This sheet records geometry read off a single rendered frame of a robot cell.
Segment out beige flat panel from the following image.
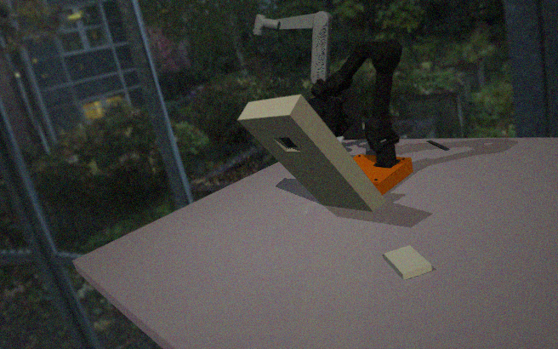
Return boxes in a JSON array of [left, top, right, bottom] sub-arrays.
[[237, 94, 386, 212]]

